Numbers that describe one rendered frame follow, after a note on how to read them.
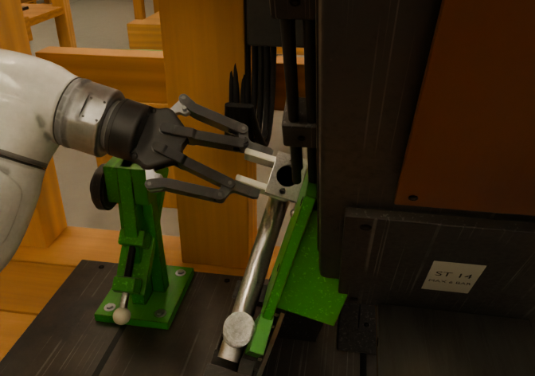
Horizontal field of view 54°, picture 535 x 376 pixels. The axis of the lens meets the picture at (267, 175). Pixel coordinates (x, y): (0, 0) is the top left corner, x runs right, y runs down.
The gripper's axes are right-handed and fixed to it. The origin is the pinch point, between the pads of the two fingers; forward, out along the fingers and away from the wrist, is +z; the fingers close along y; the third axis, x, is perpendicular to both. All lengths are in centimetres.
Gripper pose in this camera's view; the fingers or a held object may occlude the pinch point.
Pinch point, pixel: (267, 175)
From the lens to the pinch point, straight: 65.6
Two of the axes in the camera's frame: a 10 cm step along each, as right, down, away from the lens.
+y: 3.0, -9.2, 2.6
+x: -0.6, 2.6, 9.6
